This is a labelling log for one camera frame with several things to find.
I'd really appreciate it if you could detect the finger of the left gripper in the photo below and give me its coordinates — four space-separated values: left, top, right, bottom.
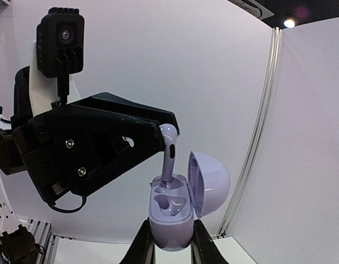
67 92 179 136

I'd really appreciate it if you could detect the aluminium front rail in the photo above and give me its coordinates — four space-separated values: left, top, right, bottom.
20 219 59 264

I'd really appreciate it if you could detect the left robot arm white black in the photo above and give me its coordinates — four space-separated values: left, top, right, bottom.
0 67 179 209

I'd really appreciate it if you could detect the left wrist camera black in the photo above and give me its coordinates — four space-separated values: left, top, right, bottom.
36 7 85 78

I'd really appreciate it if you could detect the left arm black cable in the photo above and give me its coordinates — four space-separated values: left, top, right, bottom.
47 196 87 214

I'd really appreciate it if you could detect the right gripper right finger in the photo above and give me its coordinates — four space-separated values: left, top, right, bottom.
191 220 228 264

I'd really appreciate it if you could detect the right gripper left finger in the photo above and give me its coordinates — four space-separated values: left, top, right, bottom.
120 219 154 264

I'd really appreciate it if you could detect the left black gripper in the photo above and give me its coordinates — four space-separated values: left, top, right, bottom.
11 104 164 204

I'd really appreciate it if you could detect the left aluminium frame post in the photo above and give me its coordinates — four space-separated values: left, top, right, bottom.
215 27 282 238

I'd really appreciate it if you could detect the purple earbud charging case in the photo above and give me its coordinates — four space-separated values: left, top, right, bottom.
149 152 231 251

